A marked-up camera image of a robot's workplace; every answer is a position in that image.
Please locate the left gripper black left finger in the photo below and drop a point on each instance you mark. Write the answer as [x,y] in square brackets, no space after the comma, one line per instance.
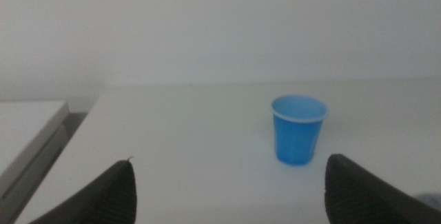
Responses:
[107,196]

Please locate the blue plastic cup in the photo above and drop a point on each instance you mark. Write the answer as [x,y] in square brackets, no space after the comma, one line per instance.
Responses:
[296,138]

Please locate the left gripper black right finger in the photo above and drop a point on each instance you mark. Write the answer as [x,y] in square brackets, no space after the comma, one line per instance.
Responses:
[358,196]

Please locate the white side table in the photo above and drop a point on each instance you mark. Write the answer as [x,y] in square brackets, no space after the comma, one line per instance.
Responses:
[24,138]

